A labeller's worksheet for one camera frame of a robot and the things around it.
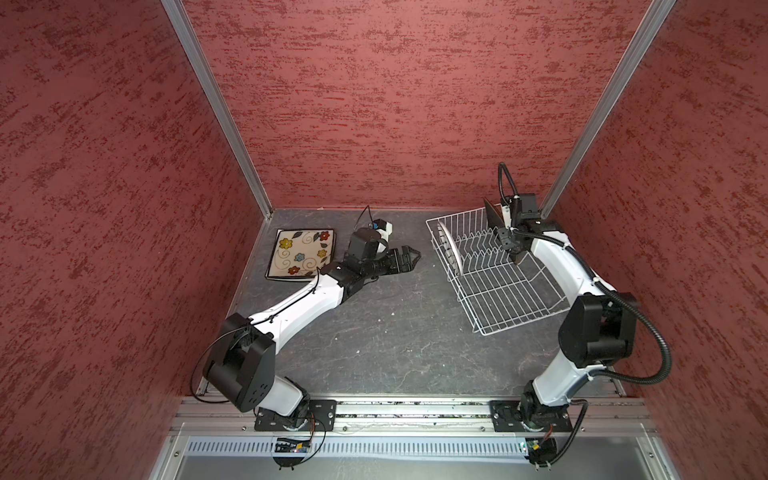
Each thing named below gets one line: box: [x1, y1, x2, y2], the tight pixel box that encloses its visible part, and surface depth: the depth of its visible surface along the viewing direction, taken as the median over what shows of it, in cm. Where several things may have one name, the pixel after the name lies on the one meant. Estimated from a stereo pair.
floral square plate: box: [265, 228, 337, 282], surface depth 106 cm
